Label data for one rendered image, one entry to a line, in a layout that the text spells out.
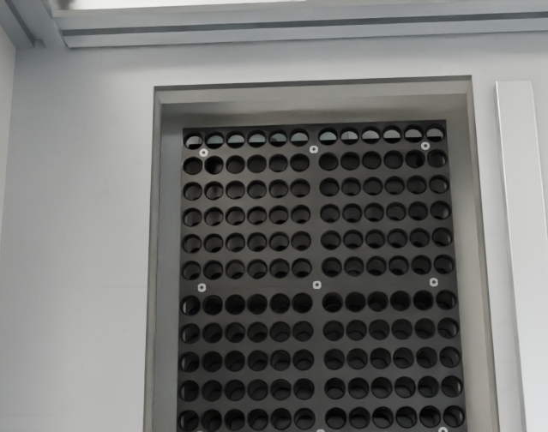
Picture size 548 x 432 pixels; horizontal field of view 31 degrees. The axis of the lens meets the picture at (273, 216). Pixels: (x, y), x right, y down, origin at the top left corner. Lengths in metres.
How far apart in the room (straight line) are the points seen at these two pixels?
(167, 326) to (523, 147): 0.27
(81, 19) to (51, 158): 0.09
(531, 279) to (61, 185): 0.29
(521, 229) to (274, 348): 0.17
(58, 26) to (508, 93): 0.28
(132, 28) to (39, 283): 0.17
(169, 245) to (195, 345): 0.11
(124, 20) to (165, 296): 0.20
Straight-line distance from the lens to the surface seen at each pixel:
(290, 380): 0.61
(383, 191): 0.64
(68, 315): 0.59
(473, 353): 0.68
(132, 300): 0.59
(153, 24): 0.62
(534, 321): 0.57
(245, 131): 0.66
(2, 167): 0.62
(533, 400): 0.56
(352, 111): 0.73
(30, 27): 0.65
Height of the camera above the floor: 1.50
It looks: 72 degrees down
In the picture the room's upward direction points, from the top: 11 degrees counter-clockwise
